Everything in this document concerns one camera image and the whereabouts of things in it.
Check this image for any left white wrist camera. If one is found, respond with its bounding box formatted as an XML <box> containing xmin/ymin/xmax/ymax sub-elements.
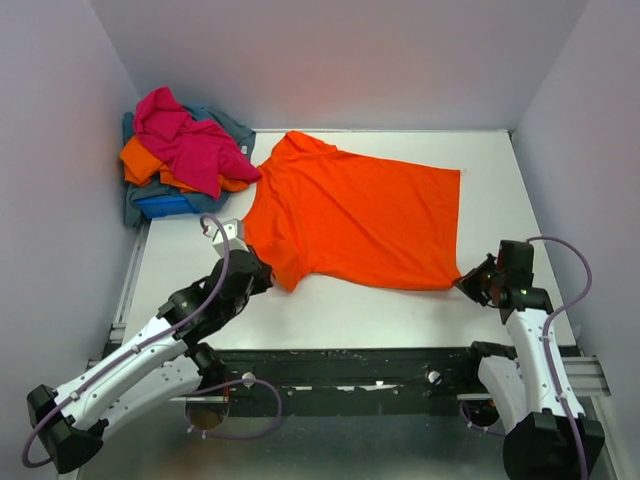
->
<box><xmin>212</xmin><ymin>219</ymin><xmax>248</xmax><ymax>257</ymax></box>

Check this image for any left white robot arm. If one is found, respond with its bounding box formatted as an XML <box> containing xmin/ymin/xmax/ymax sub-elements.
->
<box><xmin>27</xmin><ymin>249</ymin><xmax>272</xmax><ymax>474</ymax></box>

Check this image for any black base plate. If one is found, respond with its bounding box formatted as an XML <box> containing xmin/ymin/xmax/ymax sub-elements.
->
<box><xmin>186</xmin><ymin>348</ymin><xmax>498</xmax><ymax>425</ymax></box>

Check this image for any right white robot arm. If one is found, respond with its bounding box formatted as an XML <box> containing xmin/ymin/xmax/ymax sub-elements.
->
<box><xmin>454</xmin><ymin>238</ymin><xmax>605</xmax><ymax>479</ymax></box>

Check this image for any orange t shirt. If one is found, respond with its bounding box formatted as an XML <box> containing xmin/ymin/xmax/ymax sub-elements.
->
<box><xmin>243</xmin><ymin>131</ymin><xmax>462</xmax><ymax>292</ymax></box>
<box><xmin>120</xmin><ymin>135</ymin><xmax>262</xmax><ymax>199</ymax></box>

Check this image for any magenta t shirt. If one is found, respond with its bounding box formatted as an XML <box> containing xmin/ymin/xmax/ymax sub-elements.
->
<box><xmin>133</xmin><ymin>87</ymin><xmax>261</xmax><ymax>199</ymax></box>

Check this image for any grey blue t shirt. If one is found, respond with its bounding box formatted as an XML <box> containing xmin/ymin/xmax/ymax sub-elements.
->
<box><xmin>122</xmin><ymin>104</ymin><xmax>256</xmax><ymax>227</ymax></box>

